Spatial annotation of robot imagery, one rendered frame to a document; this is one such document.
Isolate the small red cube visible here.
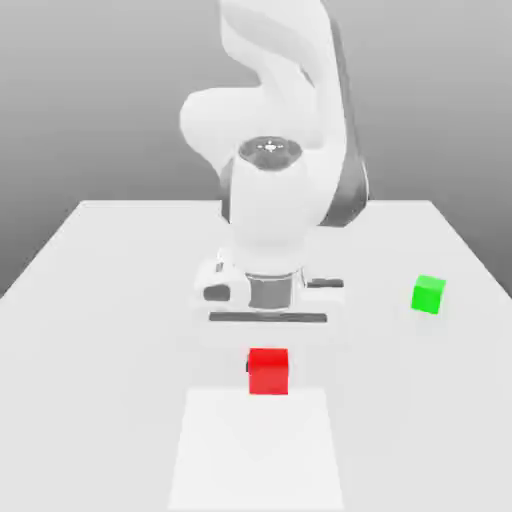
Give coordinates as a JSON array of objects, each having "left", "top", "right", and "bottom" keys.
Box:
[{"left": 245, "top": 347, "right": 290, "bottom": 396}]

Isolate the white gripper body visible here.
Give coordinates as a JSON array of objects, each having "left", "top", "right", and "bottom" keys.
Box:
[{"left": 198, "top": 307, "right": 339, "bottom": 348}]

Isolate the small green cube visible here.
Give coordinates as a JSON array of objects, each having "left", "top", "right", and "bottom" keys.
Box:
[{"left": 410, "top": 274, "right": 447, "bottom": 316}]

